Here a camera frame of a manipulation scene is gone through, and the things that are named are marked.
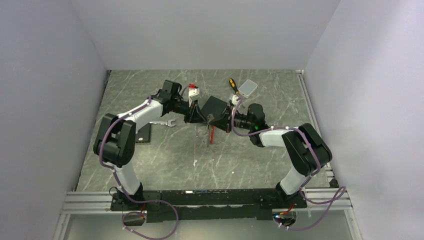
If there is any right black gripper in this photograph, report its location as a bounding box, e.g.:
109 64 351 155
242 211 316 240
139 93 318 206
209 106 254 134

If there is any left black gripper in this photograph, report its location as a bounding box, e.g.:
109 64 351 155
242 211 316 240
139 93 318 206
171 97 207 125

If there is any red and white keychain tag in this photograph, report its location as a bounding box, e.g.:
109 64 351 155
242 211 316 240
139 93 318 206
204 113 214 148

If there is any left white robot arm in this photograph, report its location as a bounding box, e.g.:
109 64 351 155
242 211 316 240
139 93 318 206
93 80 206 210

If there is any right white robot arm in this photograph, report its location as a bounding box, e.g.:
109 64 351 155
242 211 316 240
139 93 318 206
201 101 332 208

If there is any black rectangular block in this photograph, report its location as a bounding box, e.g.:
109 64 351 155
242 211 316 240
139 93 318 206
201 96 228 118

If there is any silver open-end wrench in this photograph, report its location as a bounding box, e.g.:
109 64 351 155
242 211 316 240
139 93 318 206
149 119 176 128

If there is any small white square box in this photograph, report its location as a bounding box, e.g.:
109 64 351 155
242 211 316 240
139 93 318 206
238 79 258 99

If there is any yellow black screwdriver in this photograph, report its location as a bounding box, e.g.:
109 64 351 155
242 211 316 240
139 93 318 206
228 78 239 96

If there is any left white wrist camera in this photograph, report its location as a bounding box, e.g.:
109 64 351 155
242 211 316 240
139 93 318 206
188 83 201 106

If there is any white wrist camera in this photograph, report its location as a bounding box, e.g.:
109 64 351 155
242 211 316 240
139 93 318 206
188 83 201 106
229 94 245 108

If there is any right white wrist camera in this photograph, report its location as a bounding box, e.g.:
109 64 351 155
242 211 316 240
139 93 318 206
229 94 245 108

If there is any black network switch box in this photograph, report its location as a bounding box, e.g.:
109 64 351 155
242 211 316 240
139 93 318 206
135 123 152 144

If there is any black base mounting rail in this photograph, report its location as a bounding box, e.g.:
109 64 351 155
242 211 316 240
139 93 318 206
110 188 307 223

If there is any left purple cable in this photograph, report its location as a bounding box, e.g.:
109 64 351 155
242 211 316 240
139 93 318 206
98 86 193 240

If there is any purple cable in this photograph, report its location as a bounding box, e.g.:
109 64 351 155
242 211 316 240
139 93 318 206
230 97 347 232
98 86 193 240

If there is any aluminium frame rail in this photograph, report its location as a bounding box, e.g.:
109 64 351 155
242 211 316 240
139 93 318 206
62 188 353 214

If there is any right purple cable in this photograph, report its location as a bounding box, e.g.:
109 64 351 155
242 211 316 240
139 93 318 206
230 97 347 232

